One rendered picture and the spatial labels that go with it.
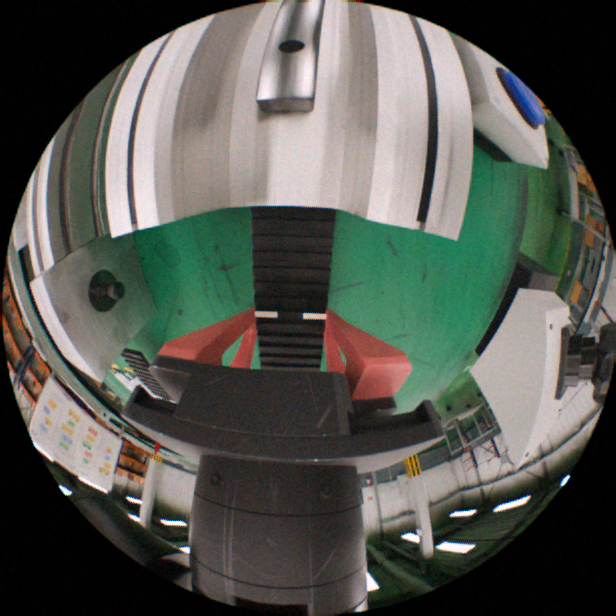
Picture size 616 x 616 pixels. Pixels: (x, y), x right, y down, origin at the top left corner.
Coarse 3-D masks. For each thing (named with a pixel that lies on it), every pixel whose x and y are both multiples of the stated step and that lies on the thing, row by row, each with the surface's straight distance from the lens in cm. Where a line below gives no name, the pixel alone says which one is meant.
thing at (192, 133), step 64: (320, 0) 14; (192, 64) 7; (256, 64) 10; (320, 64) 10; (384, 64) 6; (448, 64) 7; (128, 128) 6; (192, 128) 6; (256, 128) 8; (320, 128) 8; (384, 128) 4; (448, 128) 5; (128, 192) 6; (192, 192) 6; (256, 192) 8; (320, 192) 8; (384, 192) 4; (448, 192) 5
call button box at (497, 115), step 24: (456, 48) 18; (480, 72) 15; (480, 96) 13; (504, 96) 15; (480, 120) 15; (504, 120) 14; (528, 120) 16; (480, 144) 19; (504, 144) 17; (528, 144) 16
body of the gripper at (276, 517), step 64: (192, 448) 6; (256, 448) 5; (320, 448) 5; (384, 448) 5; (192, 512) 7; (256, 512) 5; (320, 512) 5; (192, 576) 8; (256, 576) 6; (320, 576) 6
